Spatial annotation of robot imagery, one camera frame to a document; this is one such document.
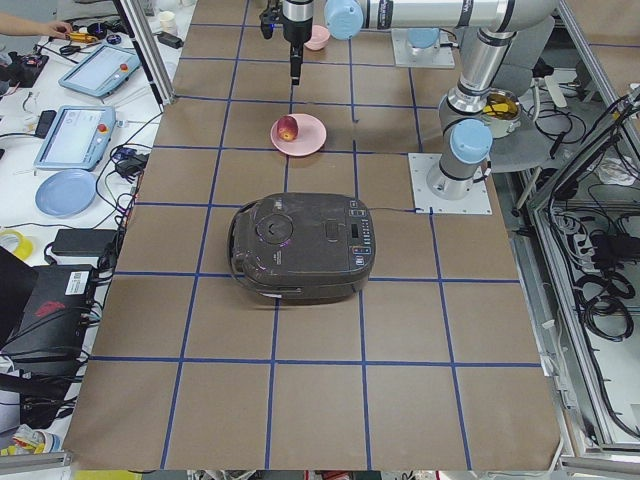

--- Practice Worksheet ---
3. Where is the steel pot with handles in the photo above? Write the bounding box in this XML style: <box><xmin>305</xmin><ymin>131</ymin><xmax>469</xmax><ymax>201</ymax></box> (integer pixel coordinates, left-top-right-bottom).
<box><xmin>480</xmin><ymin>89</ymin><xmax>521</xmax><ymax>139</ymax></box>

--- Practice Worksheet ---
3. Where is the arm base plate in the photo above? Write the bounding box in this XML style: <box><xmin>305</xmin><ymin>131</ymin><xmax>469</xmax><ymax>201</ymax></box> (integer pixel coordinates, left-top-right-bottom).
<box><xmin>391</xmin><ymin>29</ymin><xmax>456</xmax><ymax>69</ymax></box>
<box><xmin>408</xmin><ymin>153</ymin><xmax>492</xmax><ymax>215</ymax></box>

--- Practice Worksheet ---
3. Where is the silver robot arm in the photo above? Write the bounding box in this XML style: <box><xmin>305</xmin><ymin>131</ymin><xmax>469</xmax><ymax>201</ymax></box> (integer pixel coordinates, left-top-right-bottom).
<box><xmin>324</xmin><ymin>0</ymin><xmax>557</xmax><ymax>201</ymax></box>
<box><xmin>406</xmin><ymin>28</ymin><xmax>440</xmax><ymax>54</ymax></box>

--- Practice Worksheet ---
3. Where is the dark grey rice cooker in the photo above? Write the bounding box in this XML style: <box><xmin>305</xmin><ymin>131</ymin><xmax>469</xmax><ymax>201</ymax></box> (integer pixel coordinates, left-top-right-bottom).
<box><xmin>227</xmin><ymin>192</ymin><xmax>376</xmax><ymax>301</ymax></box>

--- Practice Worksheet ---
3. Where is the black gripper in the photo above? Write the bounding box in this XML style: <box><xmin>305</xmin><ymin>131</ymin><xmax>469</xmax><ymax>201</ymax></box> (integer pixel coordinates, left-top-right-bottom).
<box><xmin>281</xmin><ymin>0</ymin><xmax>313</xmax><ymax>85</ymax></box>

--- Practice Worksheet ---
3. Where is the blue teach pendant near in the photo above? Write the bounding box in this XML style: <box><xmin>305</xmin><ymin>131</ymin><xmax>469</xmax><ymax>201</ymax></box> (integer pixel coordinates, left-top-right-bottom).
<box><xmin>33</xmin><ymin>105</ymin><xmax>116</xmax><ymax>170</ymax></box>

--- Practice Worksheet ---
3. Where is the pink bowl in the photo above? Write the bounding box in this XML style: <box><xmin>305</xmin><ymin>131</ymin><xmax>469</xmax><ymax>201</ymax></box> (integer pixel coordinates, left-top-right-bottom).
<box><xmin>304</xmin><ymin>24</ymin><xmax>330</xmax><ymax>51</ymax></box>

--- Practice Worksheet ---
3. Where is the blue teach pendant far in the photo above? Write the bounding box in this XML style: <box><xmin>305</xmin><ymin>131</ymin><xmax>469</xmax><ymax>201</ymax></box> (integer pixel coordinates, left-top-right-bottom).
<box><xmin>58</xmin><ymin>44</ymin><xmax>141</xmax><ymax>98</ymax></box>

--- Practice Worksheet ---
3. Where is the red apple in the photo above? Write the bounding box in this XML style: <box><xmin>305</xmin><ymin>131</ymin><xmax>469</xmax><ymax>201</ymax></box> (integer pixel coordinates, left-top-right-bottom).
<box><xmin>276</xmin><ymin>115</ymin><xmax>299</xmax><ymax>142</ymax></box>

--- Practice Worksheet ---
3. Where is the blue teach pendant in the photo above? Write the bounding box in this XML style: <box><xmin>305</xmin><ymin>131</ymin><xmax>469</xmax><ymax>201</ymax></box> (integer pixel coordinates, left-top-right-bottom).
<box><xmin>33</xmin><ymin>105</ymin><xmax>116</xmax><ymax>170</ymax></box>
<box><xmin>58</xmin><ymin>44</ymin><xmax>141</xmax><ymax>98</ymax></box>

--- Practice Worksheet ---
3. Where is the pink plate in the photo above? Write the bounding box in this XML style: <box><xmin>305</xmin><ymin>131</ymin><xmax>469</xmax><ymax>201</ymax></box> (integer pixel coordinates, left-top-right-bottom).
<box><xmin>270</xmin><ymin>113</ymin><xmax>327</xmax><ymax>157</ymax></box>

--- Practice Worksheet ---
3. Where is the black power adapter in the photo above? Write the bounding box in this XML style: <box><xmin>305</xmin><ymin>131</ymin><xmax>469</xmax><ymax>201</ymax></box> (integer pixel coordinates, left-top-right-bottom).
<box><xmin>51</xmin><ymin>229</ymin><xmax>116</xmax><ymax>257</ymax></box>

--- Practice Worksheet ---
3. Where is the yellow tape roll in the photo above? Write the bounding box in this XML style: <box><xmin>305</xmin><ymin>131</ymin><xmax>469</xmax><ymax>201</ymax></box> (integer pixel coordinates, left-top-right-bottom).
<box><xmin>0</xmin><ymin>229</ymin><xmax>34</xmax><ymax>261</ymax></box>

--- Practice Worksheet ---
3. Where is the black computer box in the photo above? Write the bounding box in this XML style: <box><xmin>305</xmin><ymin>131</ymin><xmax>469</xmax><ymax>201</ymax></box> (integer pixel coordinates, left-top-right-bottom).
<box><xmin>1</xmin><ymin>250</ymin><xmax>96</xmax><ymax>363</ymax></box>

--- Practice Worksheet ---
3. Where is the aluminium frame post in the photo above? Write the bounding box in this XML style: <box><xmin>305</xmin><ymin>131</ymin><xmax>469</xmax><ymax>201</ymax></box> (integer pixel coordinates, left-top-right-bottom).
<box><xmin>113</xmin><ymin>0</ymin><xmax>175</xmax><ymax>106</ymax></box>

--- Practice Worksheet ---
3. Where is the person hand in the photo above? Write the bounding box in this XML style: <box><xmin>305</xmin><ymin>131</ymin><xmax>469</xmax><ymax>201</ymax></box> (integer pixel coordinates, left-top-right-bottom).
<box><xmin>41</xmin><ymin>21</ymin><xmax>72</xmax><ymax>40</ymax></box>

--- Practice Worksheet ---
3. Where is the light blue plate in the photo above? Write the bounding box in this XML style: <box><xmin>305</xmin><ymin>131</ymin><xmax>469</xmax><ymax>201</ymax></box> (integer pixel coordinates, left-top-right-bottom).
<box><xmin>35</xmin><ymin>169</ymin><xmax>96</xmax><ymax>217</ymax></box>

